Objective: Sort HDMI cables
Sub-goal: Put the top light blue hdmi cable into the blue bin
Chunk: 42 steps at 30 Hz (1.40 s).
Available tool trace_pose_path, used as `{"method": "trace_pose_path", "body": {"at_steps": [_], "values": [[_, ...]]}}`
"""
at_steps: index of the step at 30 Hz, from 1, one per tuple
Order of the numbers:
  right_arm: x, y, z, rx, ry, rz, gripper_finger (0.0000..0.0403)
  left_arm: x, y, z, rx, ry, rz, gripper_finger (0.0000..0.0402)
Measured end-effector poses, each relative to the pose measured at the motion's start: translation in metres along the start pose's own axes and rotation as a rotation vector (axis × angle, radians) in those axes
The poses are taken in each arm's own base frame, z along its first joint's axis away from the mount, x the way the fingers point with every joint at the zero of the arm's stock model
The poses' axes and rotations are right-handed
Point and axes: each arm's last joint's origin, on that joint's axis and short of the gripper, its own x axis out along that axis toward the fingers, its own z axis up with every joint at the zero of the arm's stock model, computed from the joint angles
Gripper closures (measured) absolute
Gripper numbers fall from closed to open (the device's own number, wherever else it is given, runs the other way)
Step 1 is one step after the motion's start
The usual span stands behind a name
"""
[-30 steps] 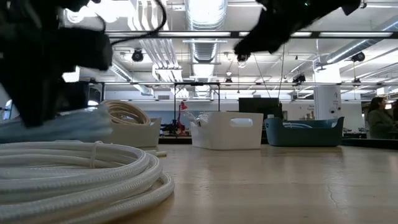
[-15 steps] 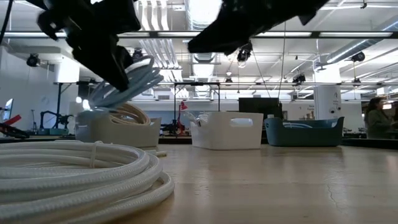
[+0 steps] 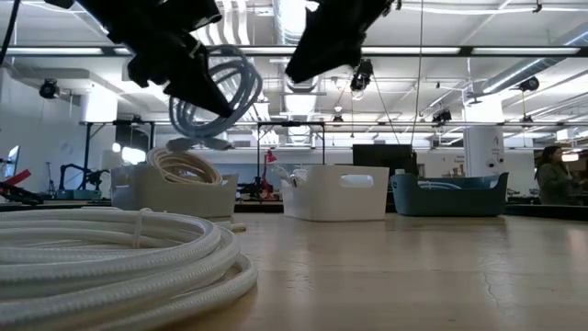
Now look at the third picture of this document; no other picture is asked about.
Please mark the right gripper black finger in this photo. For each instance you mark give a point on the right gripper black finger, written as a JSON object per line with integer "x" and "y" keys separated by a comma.
{"x": 326, "y": 46}

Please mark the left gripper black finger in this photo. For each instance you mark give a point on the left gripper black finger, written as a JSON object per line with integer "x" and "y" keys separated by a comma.
{"x": 197, "y": 94}

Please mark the background black robot arm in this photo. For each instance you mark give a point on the background black robot arm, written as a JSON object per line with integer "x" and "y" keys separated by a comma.
{"x": 89, "y": 177}

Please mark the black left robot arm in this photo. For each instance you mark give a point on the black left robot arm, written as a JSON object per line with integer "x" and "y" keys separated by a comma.
{"x": 138, "y": 18}

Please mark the white LED light strip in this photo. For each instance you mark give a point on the white LED light strip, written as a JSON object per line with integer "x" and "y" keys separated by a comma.
{"x": 413, "y": 50}
{"x": 55, "y": 50}
{"x": 528, "y": 50}

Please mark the beige plastic bin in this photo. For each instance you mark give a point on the beige plastic bin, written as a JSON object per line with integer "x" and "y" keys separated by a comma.
{"x": 184, "y": 200}

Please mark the black ceiling spotlight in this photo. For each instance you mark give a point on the black ceiling spotlight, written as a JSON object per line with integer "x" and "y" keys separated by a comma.
{"x": 48, "y": 88}
{"x": 528, "y": 84}
{"x": 441, "y": 116}

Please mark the black overhead beam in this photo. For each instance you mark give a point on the black overhead beam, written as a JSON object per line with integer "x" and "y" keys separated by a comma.
{"x": 466, "y": 51}

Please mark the black monitor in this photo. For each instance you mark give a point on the black monitor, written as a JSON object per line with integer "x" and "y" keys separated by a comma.
{"x": 383, "y": 158}

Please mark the white plastic bin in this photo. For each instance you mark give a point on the white plastic bin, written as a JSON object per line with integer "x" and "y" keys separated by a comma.
{"x": 321, "y": 202}

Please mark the background computer monitor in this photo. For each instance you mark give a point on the background computer monitor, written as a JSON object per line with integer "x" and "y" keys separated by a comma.
{"x": 13, "y": 161}

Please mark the white pillar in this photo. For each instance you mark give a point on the white pillar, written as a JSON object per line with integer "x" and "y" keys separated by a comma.
{"x": 482, "y": 147}

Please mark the red and black clamp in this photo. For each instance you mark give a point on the red and black clamp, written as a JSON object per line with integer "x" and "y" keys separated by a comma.
{"x": 18, "y": 177}

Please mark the teal plastic bin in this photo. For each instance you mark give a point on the teal plastic bin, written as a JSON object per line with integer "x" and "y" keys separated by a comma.
{"x": 450, "y": 202}

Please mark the person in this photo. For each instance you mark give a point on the person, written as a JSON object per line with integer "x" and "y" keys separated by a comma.
{"x": 553, "y": 181}

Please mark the silver ventilation duct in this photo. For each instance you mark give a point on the silver ventilation duct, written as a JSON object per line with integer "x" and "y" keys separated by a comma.
{"x": 294, "y": 27}
{"x": 519, "y": 73}

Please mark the hanging black camera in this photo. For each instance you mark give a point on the hanging black camera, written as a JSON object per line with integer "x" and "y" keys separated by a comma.
{"x": 363, "y": 73}

